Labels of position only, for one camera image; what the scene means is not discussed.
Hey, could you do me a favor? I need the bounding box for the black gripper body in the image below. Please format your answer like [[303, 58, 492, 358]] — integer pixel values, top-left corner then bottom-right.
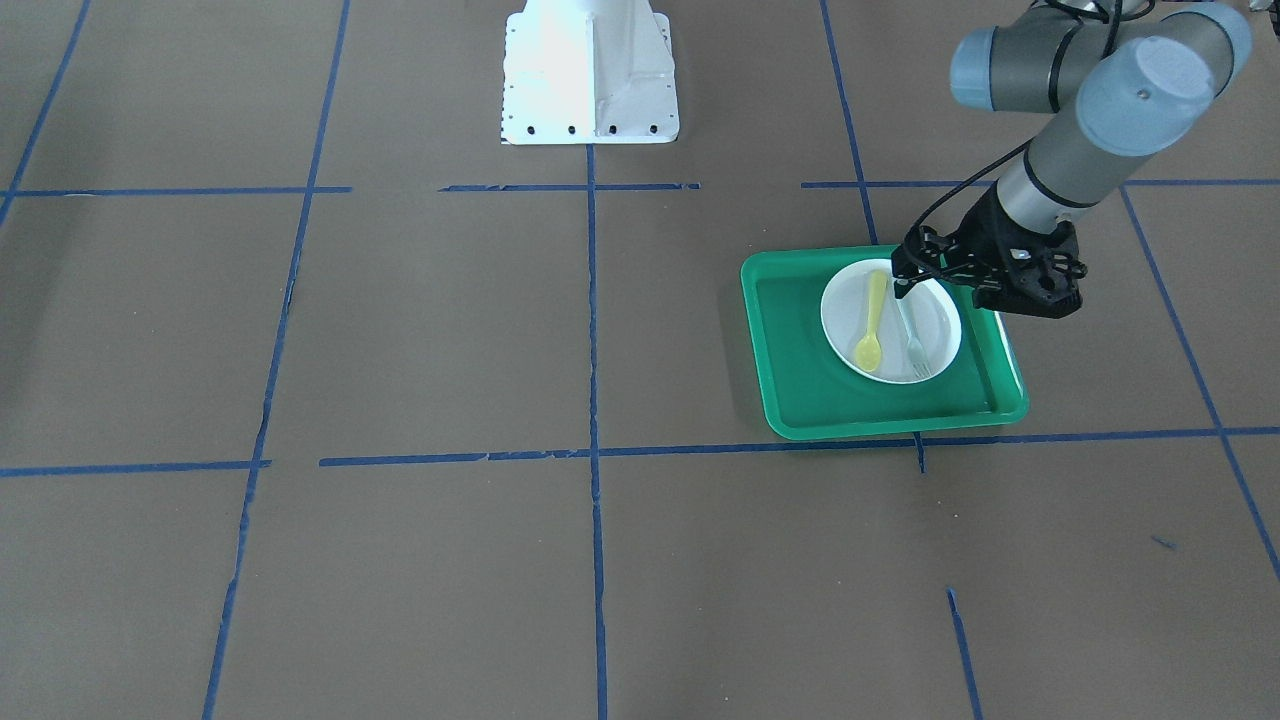
[[941, 186, 1048, 291]]

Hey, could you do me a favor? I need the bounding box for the yellow plastic spoon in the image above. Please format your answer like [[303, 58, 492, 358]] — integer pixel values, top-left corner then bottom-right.
[[852, 270, 888, 375]]

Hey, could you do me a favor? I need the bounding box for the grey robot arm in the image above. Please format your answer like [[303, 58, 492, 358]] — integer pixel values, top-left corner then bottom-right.
[[891, 1, 1253, 318]]

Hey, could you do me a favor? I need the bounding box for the white round plate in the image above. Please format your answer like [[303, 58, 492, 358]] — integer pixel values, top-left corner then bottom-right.
[[819, 259, 963, 386]]

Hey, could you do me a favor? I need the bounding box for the pale green plastic fork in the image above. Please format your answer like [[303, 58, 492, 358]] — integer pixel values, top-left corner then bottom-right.
[[893, 299, 932, 380]]

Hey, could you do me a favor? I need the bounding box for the green plastic tray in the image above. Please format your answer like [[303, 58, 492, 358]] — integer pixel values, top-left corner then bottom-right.
[[740, 246, 1029, 441]]

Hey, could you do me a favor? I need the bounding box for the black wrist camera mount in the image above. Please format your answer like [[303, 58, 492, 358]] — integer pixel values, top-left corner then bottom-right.
[[972, 222, 1088, 319]]

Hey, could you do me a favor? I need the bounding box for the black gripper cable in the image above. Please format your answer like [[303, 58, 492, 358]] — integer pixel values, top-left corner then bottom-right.
[[900, 0, 1151, 261]]

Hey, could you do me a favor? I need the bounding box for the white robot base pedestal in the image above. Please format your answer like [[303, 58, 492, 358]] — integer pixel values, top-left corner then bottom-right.
[[500, 1, 681, 146]]

